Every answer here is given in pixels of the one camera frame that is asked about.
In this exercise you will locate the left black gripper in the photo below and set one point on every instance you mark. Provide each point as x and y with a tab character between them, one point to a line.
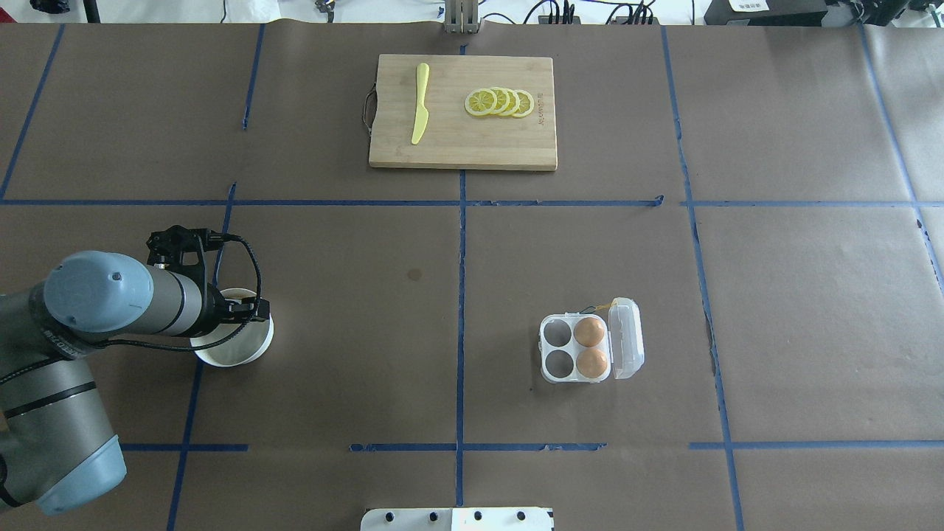
219	306

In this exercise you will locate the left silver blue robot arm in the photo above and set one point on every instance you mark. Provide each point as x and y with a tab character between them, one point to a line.
59	450

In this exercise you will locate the clear plastic egg box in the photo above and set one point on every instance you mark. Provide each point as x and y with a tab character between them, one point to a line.
623	344

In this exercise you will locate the brown egg in box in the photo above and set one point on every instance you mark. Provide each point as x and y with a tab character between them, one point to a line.
589	331
592	363

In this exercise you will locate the black computer box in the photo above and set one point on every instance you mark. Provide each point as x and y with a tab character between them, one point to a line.
766	13

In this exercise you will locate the white round bowl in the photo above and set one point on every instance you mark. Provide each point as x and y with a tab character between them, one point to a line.
242	349

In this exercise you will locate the wooden cutting board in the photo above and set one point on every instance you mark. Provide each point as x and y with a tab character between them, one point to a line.
454	139

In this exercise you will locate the yellow plastic knife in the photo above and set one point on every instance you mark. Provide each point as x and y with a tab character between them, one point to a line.
421	113

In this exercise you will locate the yellow lemon slice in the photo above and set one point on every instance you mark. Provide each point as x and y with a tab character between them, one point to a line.
481	103
525	104
503	98
512	104

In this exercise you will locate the orange black usb hub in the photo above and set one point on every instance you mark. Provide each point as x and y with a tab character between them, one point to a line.
621	18

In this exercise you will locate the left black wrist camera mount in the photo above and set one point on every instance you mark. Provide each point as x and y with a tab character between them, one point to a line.
183	251

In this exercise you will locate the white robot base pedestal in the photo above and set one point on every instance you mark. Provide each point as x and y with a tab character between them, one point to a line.
459	518

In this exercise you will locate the aluminium frame post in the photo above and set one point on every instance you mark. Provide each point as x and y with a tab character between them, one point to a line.
462	16

